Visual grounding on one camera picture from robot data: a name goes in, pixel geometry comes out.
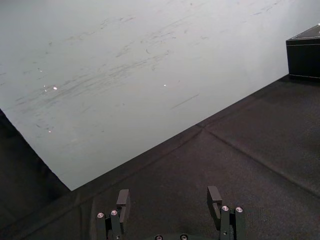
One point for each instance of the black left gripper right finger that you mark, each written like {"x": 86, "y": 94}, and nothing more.
{"x": 216, "y": 206}

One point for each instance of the black table cloth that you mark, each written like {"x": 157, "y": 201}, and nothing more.
{"x": 195, "y": 180}

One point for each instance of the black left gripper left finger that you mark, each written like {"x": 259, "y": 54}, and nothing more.
{"x": 123, "y": 206}

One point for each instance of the plain pale wall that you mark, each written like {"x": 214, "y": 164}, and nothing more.
{"x": 120, "y": 75}

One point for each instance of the black box with pale trim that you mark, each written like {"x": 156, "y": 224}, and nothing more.
{"x": 303, "y": 53}

